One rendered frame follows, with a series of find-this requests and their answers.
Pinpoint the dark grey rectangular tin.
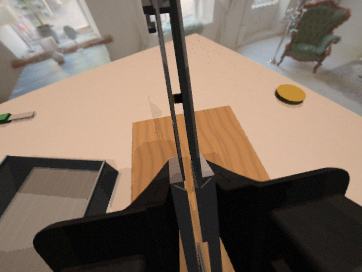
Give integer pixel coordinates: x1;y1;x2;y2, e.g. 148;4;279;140
0;155;119;272

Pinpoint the orange flat round disc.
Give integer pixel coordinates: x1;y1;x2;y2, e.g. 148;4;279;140
274;84;306;105

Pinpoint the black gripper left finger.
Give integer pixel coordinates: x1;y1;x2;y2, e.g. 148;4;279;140
33;160;180;272

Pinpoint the wooden board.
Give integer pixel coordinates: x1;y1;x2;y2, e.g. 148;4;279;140
131;105;271;272

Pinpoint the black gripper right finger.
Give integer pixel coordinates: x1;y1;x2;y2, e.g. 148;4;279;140
205;159;350;272

